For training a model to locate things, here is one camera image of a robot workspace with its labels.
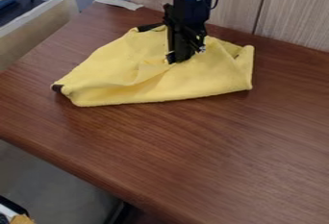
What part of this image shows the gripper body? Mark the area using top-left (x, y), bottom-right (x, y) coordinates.
top-left (162, 0), bottom-right (215, 55)

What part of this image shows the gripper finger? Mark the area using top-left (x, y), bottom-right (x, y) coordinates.
top-left (164, 25), bottom-right (181, 65)
top-left (176, 33), bottom-right (197, 63)

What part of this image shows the white paper sheet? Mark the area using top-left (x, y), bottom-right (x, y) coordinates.
top-left (92, 0), bottom-right (145, 12)

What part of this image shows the cardboard box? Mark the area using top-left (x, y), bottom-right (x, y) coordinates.
top-left (0, 0), bottom-right (82, 72)

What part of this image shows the yellow cloth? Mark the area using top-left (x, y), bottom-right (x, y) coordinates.
top-left (50, 23), bottom-right (256, 108)

